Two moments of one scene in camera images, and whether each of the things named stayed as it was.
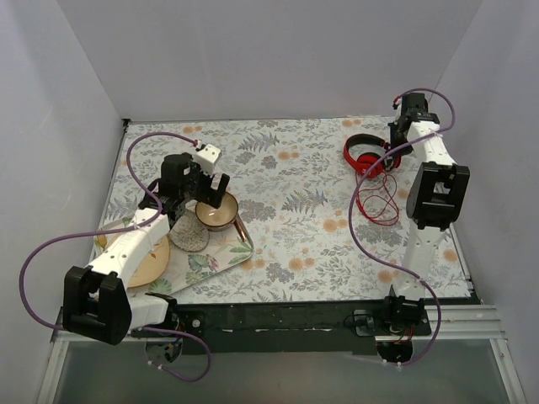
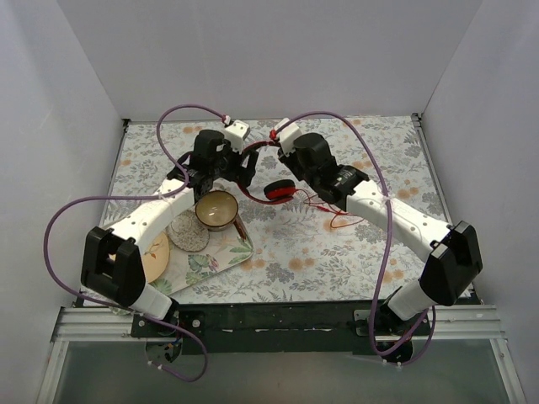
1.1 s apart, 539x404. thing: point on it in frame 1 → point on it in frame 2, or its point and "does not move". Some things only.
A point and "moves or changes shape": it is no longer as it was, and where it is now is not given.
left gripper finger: [216, 197] → [247, 169]
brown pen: [239, 227] does not move
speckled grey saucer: [187, 233] does not move
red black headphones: [365, 161] → [276, 192]
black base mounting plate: [283, 327] does not move
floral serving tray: [226, 247] does not move
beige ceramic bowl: [221, 219] does not move
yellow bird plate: [151, 265] does not move
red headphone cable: [376, 196] moves or changes shape
